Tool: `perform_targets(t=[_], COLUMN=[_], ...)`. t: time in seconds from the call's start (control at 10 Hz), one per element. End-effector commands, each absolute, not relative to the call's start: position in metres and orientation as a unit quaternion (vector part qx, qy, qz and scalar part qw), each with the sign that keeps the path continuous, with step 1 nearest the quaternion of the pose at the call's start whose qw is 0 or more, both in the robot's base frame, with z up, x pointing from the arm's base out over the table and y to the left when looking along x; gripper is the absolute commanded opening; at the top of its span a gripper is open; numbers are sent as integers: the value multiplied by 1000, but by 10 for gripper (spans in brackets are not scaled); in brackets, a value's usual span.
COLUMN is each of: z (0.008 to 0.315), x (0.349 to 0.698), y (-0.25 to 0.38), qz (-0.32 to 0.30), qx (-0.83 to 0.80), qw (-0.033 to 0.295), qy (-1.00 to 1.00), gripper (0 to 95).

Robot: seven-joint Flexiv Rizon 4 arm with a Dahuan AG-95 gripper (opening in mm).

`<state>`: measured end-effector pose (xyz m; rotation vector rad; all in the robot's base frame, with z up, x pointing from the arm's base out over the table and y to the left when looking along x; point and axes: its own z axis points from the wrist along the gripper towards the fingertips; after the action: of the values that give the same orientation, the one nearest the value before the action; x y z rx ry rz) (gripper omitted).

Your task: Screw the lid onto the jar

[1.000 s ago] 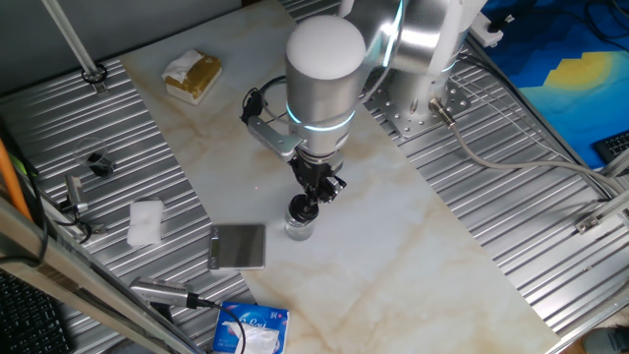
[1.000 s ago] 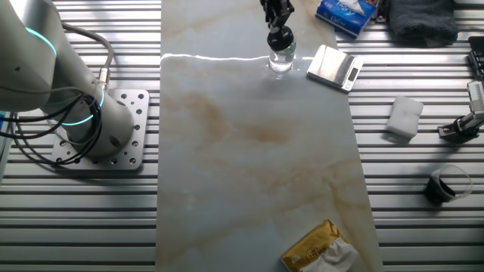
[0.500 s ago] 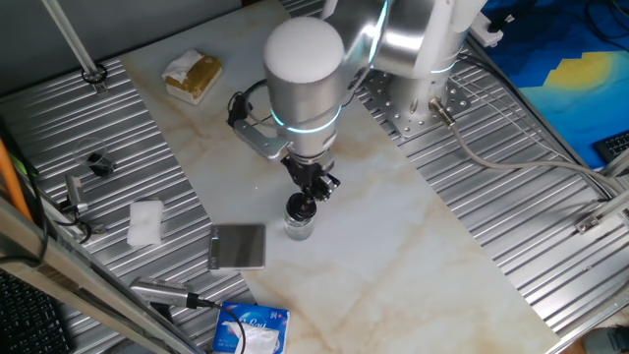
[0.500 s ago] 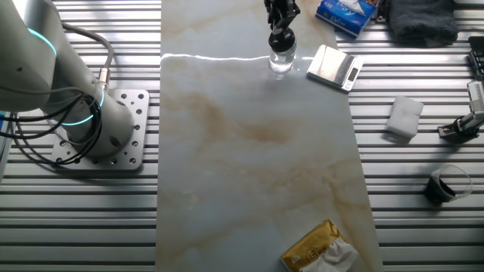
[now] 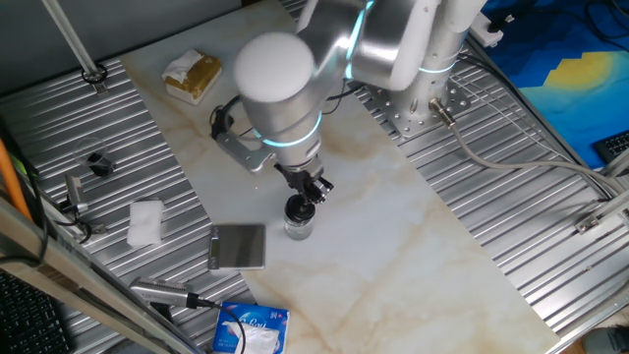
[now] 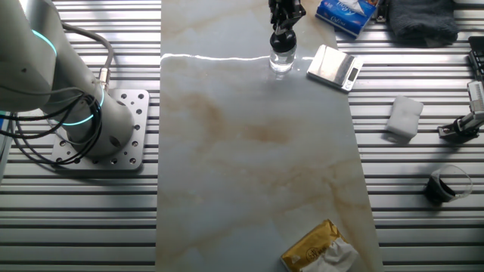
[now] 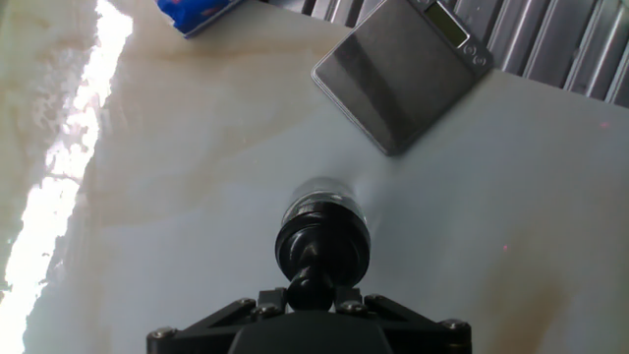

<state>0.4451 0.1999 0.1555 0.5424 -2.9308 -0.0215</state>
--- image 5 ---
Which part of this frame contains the black camera cable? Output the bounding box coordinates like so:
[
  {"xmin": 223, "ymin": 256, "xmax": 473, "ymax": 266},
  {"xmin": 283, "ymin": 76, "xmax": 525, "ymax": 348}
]
[{"xmin": 189, "ymin": 293, "xmax": 247, "ymax": 354}]

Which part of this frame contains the thick grey robot cable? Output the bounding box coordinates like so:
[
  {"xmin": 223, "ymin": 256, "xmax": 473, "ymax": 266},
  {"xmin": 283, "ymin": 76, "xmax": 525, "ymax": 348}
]
[{"xmin": 427, "ymin": 96, "xmax": 629, "ymax": 198}]

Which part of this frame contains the gold tissue pack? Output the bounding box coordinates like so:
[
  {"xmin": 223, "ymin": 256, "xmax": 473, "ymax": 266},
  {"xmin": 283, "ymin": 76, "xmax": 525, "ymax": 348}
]
[{"xmin": 161, "ymin": 48, "xmax": 223, "ymax": 106}]

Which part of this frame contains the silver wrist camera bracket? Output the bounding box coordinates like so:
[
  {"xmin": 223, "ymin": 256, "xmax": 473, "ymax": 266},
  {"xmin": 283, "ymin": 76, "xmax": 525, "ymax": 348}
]
[{"xmin": 209, "ymin": 95, "xmax": 276, "ymax": 174}]

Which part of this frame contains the black keyboard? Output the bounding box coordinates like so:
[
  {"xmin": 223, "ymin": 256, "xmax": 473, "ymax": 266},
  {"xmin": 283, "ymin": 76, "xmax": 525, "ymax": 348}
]
[
  {"xmin": 0, "ymin": 269, "xmax": 75, "ymax": 354},
  {"xmin": 592, "ymin": 130, "xmax": 629, "ymax": 166}
]

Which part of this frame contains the blue tissue pack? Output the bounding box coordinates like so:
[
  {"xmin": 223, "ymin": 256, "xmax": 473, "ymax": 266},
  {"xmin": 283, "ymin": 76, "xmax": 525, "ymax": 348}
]
[{"xmin": 211, "ymin": 301, "xmax": 291, "ymax": 354}]

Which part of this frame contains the aluminium frame beam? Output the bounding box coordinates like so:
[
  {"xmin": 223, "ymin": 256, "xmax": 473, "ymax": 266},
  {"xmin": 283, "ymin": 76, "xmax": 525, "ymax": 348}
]
[{"xmin": 0, "ymin": 196, "xmax": 207, "ymax": 354}]

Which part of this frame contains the blue and yellow mat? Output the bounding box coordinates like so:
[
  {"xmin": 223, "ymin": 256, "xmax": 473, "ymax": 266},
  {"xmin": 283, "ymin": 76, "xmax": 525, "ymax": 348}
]
[{"xmin": 479, "ymin": 0, "xmax": 629, "ymax": 171}]

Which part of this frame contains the black knobbed jar lid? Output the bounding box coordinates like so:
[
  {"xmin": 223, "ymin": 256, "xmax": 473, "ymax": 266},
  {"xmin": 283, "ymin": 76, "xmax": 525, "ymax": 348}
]
[{"xmin": 284, "ymin": 194, "xmax": 317, "ymax": 222}]

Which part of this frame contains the orange pole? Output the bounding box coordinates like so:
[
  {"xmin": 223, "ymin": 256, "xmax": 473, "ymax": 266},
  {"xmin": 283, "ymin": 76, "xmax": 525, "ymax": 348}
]
[{"xmin": 0, "ymin": 138, "xmax": 33, "ymax": 222}]

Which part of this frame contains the white foam sponge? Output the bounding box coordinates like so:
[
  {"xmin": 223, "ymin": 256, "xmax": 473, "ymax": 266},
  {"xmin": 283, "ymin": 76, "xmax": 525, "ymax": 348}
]
[{"xmin": 126, "ymin": 199, "xmax": 165, "ymax": 248}]

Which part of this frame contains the silver grilled camera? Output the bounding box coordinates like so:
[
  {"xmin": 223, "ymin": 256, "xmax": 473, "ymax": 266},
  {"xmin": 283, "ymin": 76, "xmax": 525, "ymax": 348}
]
[{"xmin": 128, "ymin": 275, "xmax": 200, "ymax": 311}]

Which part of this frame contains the white power strip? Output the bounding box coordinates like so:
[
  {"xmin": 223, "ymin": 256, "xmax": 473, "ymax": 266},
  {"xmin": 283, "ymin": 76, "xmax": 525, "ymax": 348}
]
[{"xmin": 469, "ymin": 12, "xmax": 515, "ymax": 49}]

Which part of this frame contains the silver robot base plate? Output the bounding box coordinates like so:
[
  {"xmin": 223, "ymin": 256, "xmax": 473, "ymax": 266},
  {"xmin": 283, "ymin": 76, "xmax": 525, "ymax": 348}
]
[{"xmin": 356, "ymin": 73, "xmax": 472, "ymax": 140}]

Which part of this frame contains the aluminium profile with bracket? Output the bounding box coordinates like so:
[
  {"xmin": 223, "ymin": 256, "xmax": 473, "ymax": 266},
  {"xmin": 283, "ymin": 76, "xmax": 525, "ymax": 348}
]
[{"xmin": 574, "ymin": 147, "xmax": 629, "ymax": 235}]

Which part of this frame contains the clear glass jar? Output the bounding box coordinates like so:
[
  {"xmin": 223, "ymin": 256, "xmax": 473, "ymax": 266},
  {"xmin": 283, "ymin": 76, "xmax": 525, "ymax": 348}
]
[{"xmin": 283, "ymin": 210, "xmax": 315, "ymax": 242}]

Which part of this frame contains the clear plastic cup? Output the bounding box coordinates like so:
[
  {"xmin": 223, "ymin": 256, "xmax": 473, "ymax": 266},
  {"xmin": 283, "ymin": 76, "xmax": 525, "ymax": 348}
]
[{"xmin": 73, "ymin": 137, "xmax": 117, "ymax": 179}]

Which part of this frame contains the aluminium pole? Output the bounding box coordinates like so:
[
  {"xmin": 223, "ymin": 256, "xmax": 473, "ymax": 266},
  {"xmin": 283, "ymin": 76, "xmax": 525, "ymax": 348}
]
[{"xmin": 41, "ymin": 0, "xmax": 110, "ymax": 95}]

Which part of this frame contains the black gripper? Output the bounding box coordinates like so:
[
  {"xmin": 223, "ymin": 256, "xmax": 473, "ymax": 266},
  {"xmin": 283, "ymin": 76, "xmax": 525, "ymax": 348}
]
[{"xmin": 273, "ymin": 154, "xmax": 335, "ymax": 206}]

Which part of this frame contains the small silver camera on stand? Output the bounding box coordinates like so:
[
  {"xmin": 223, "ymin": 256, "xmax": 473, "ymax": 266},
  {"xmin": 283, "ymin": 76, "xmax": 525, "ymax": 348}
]
[{"xmin": 58, "ymin": 174, "xmax": 107, "ymax": 237}]

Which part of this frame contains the silver digital pocket scale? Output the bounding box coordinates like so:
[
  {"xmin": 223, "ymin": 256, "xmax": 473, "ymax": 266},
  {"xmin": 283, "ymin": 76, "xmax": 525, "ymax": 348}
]
[{"xmin": 206, "ymin": 223, "xmax": 267, "ymax": 271}]

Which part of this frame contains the grey shoe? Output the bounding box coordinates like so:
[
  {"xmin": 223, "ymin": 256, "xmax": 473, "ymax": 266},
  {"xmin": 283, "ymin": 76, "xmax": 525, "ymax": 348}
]
[{"xmin": 582, "ymin": 325, "xmax": 629, "ymax": 354}]

